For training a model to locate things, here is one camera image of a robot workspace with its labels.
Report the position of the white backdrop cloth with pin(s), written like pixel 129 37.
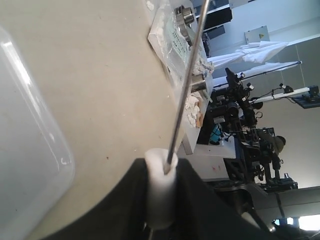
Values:
pixel 258 53

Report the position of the background robot rig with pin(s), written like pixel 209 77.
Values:
pixel 234 114

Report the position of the white plastic tray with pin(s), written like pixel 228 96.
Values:
pixel 36 164

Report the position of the cluttered side table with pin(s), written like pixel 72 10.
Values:
pixel 172 36

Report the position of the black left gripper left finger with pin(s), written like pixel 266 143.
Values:
pixel 121 215

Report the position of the thin metal skewer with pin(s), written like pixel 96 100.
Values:
pixel 186 86

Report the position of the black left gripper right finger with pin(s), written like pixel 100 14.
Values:
pixel 201 215

